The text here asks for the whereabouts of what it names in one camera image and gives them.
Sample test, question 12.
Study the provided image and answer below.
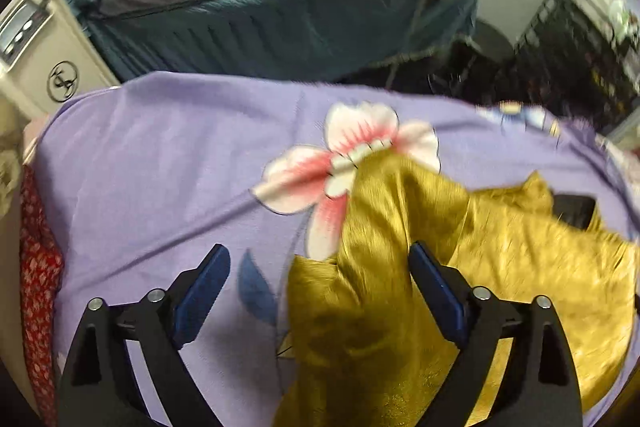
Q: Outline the golden yellow satin jacket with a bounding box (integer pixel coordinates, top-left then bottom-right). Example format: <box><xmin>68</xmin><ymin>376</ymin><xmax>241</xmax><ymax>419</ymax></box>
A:
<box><xmin>273</xmin><ymin>152</ymin><xmax>639</xmax><ymax>426</ymax></box>

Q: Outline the red floral patterned cloth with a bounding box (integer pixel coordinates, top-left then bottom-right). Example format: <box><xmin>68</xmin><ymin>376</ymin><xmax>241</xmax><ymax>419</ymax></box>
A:
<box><xmin>20</xmin><ymin>166</ymin><xmax>64</xmax><ymax>426</ymax></box>

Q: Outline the lilac floral bed sheet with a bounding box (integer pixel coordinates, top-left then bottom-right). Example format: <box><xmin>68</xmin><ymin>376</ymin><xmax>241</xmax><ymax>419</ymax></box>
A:
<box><xmin>34</xmin><ymin>72</ymin><xmax>639</xmax><ymax>426</ymax></box>

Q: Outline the black metal rack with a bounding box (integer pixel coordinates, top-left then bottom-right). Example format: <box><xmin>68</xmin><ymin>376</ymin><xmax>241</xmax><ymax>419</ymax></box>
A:
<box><xmin>497</xmin><ymin>0</ymin><xmax>639</xmax><ymax>133</ymax></box>

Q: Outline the cream air conditioner unit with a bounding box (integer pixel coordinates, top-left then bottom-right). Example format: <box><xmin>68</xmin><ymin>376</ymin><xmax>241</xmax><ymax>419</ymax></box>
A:
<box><xmin>1</xmin><ymin>0</ymin><xmax>119</xmax><ymax>120</ymax></box>

